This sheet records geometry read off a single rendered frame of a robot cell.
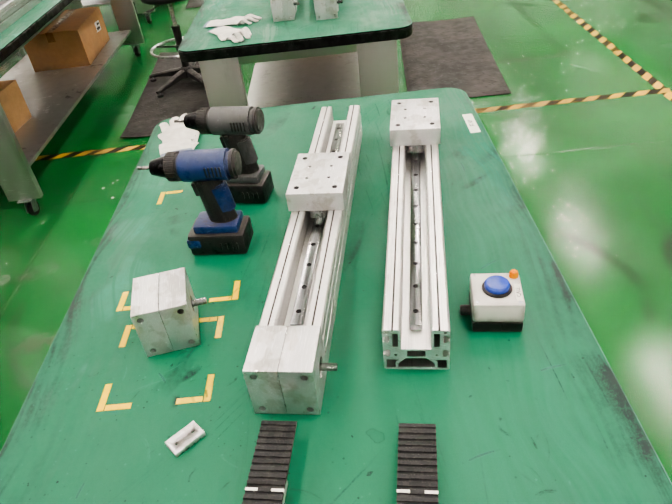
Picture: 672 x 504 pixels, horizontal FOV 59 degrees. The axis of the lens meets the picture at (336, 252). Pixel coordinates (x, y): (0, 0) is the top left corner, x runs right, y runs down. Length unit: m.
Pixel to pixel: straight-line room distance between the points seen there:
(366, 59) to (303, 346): 1.80
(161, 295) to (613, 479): 0.71
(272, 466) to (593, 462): 0.42
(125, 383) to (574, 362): 0.71
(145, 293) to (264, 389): 0.28
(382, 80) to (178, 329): 1.75
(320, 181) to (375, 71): 1.42
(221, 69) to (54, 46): 2.15
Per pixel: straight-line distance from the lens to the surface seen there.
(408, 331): 0.94
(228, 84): 2.57
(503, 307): 0.97
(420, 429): 0.84
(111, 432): 0.98
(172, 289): 1.02
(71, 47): 4.51
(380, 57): 2.52
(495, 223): 1.24
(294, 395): 0.87
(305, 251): 1.11
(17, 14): 3.51
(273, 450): 0.84
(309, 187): 1.15
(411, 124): 1.35
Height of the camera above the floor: 1.49
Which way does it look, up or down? 37 degrees down
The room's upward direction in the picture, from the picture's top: 7 degrees counter-clockwise
